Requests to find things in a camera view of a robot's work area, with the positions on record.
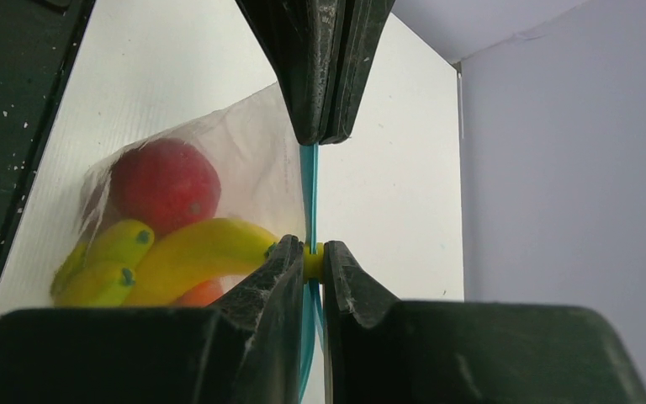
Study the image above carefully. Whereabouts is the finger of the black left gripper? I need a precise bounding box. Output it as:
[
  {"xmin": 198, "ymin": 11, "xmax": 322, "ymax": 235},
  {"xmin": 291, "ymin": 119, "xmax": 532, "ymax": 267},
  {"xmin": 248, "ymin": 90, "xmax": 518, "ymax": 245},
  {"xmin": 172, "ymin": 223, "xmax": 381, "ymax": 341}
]
[
  {"xmin": 320, "ymin": 0, "xmax": 394, "ymax": 145},
  {"xmin": 236, "ymin": 0, "xmax": 347, "ymax": 146}
]

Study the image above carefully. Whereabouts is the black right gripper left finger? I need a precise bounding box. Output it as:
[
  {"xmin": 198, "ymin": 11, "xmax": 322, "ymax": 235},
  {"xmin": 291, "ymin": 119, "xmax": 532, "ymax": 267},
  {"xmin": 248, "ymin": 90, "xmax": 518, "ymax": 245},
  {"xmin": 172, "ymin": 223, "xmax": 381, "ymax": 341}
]
[{"xmin": 0, "ymin": 235, "xmax": 303, "ymax": 403}]

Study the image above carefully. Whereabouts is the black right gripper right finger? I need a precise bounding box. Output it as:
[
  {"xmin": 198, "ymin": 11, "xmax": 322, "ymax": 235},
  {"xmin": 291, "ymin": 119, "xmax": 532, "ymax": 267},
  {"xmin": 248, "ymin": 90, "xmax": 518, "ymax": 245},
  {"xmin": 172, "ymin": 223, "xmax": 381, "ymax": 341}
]
[{"xmin": 323, "ymin": 241, "xmax": 646, "ymax": 403}]

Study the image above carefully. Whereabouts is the orange toy carrot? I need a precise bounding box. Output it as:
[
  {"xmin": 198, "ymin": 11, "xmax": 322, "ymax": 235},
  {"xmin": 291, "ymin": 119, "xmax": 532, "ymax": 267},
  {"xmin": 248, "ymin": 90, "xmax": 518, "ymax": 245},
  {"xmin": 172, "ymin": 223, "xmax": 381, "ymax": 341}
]
[{"xmin": 172, "ymin": 279, "xmax": 225, "ymax": 307}]

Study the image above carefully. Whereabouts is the clear zip top bag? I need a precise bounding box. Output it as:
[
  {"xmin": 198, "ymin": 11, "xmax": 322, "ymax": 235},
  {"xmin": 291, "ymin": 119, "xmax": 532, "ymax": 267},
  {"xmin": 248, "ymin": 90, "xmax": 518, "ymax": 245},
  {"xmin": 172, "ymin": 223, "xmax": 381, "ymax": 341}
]
[{"xmin": 50, "ymin": 82, "xmax": 326, "ymax": 402}]

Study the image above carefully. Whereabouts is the yellow toy banana bunch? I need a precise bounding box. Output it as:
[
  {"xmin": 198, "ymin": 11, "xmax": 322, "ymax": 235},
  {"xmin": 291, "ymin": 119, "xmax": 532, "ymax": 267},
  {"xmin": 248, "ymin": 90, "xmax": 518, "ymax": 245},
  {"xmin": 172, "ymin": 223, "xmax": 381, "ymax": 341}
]
[{"xmin": 50, "ymin": 220, "xmax": 155, "ymax": 307}]

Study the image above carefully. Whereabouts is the red toy apple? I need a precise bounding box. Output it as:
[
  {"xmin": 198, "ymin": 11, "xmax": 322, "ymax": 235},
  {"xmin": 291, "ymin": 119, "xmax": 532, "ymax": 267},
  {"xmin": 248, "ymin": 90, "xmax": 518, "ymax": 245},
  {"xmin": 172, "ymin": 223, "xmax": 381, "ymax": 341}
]
[{"xmin": 110, "ymin": 138, "xmax": 221, "ymax": 236}]

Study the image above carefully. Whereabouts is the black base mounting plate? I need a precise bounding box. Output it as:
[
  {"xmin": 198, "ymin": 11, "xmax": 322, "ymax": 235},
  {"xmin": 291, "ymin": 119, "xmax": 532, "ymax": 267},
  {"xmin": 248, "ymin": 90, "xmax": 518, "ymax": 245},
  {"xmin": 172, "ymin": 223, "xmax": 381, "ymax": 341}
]
[{"xmin": 0, "ymin": 1, "xmax": 94, "ymax": 278}]

